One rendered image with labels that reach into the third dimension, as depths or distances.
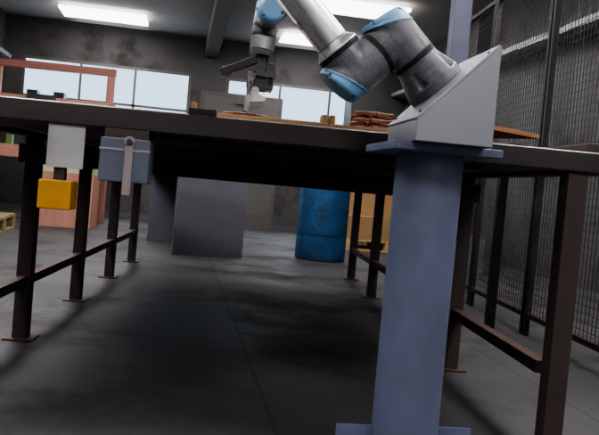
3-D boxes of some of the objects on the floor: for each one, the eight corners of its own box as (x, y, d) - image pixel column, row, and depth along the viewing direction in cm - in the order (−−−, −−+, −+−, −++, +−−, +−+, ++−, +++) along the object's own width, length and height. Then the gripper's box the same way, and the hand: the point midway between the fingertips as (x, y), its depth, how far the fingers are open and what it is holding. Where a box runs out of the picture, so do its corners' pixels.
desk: (208, 242, 849) (213, 176, 847) (245, 258, 713) (252, 178, 711) (143, 239, 822) (149, 169, 819) (168, 254, 686) (176, 171, 683)
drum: (338, 258, 805) (344, 184, 802) (350, 264, 752) (357, 184, 749) (290, 254, 795) (296, 179, 792) (299, 260, 741) (306, 180, 739)
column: (500, 519, 172) (536, 151, 169) (343, 516, 166) (379, 135, 163) (442, 457, 210) (471, 156, 207) (313, 454, 203) (341, 143, 201)
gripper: (279, 48, 213) (268, 116, 214) (275, 60, 233) (266, 121, 233) (250, 44, 212) (240, 110, 213) (249, 55, 232) (239, 117, 233)
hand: (244, 115), depth 223 cm, fingers open, 14 cm apart
